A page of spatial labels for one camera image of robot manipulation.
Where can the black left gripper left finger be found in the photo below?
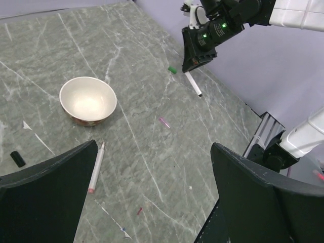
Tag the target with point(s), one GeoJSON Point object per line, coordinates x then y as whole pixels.
{"type": "Point", "coordinates": [44, 202]}

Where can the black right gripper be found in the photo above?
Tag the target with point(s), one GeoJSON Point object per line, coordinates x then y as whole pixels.
{"type": "Point", "coordinates": [200, 43]}

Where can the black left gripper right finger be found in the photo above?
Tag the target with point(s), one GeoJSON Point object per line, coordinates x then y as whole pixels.
{"type": "Point", "coordinates": [257, 204]}

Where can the white pen black tip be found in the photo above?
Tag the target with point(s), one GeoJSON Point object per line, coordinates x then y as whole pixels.
{"type": "Point", "coordinates": [194, 84]}

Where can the black pen cap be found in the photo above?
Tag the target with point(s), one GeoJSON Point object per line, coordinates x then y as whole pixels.
{"type": "Point", "coordinates": [17, 158]}

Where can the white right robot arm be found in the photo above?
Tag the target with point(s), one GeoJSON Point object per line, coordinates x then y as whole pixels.
{"type": "Point", "coordinates": [271, 53]}

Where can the green pen cap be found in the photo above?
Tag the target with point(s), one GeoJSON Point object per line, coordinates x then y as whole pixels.
{"type": "Point", "coordinates": [172, 69]}

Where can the white pen pink end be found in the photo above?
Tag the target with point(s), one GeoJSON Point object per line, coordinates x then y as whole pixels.
{"type": "Point", "coordinates": [96, 170]}

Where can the pink transparent pen cap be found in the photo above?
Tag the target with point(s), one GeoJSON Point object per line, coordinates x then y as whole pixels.
{"type": "Point", "coordinates": [162, 120]}

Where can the small cream bowl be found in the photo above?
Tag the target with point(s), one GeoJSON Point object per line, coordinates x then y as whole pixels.
{"type": "Point", "coordinates": [87, 101]}

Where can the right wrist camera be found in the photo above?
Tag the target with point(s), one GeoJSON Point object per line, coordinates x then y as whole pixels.
{"type": "Point", "coordinates": [192, 11]}

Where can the aluminium rail frame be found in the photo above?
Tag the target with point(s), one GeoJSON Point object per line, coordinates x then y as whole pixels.
{"type": "Point", "coordinates": [267, 129]}

